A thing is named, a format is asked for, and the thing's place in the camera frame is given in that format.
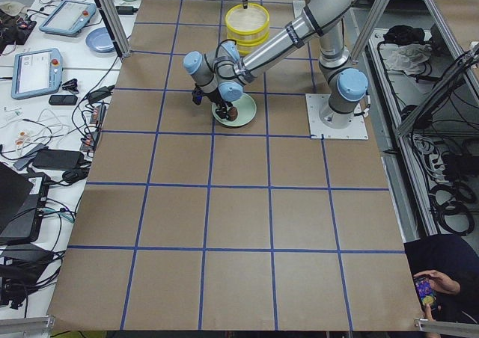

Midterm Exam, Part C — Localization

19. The teach pendant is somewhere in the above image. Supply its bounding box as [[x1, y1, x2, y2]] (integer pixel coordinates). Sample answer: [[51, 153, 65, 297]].
[[39, 0, 97, 37], [11, 48, 63, 100]]

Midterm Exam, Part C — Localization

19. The blue plate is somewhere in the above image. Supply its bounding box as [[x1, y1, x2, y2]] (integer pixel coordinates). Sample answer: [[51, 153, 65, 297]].
[[85, 27, 115, 53]]

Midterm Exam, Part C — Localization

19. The aluminium frame post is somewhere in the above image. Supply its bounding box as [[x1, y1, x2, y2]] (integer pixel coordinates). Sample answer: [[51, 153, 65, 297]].
[[94, 0, 130, 60]]

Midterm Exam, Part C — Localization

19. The black laptop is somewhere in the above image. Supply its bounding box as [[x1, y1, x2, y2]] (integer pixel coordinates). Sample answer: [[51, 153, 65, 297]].
[[1, 164, 49, 245]]

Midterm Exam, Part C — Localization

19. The teach pendant upper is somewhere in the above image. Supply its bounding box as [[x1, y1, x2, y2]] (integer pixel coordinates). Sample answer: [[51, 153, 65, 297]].
[[39, 0, 97, 37]]

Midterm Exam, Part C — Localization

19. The teach pendant lower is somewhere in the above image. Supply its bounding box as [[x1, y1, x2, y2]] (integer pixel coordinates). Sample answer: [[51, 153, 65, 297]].
[[11, 48, 63, 100]]

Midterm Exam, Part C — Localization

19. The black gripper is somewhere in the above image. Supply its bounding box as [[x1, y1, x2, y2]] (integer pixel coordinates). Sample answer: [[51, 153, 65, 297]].
[[192, 85, 233, 120]]

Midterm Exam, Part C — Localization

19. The brown bun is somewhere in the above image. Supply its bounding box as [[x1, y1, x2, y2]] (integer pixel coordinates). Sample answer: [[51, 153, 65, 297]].
[[227, 106, 238, 122]]

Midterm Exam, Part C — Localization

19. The white crumpled cloth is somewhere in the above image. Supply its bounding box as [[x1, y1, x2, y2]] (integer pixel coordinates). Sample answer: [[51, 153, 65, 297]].
[[385, 43, 432, 76]]

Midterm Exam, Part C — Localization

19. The person hand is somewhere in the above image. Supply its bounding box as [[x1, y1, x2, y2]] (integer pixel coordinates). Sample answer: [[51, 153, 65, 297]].
[[413, 270, 461, 295]]

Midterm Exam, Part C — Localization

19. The black power adapter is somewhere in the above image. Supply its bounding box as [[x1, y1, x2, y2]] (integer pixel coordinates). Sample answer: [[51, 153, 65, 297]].
[[115, 5, 138, 15]]

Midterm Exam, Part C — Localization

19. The black power brick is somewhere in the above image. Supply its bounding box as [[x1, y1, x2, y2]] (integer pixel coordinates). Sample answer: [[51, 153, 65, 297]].
[[32, 149, 84, 170]]

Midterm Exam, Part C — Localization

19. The smartphone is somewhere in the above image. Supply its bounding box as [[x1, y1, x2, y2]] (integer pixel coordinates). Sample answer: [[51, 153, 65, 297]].
[[413, 277, 438, 310]]

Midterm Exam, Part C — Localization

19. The light green plate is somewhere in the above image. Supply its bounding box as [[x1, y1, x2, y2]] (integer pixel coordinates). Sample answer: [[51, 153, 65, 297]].
[[211, 93, 257, 128]]

